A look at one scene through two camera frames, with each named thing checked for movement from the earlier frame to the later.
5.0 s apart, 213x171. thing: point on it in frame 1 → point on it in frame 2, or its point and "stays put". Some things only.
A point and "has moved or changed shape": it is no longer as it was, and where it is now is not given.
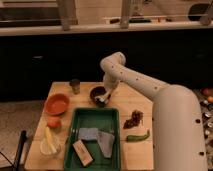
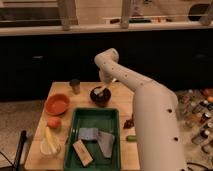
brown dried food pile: (135, 120) stays put
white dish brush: (101, 98) has moved or changed shape
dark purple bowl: (97, 96) stays put
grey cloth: (106, 142) stays put
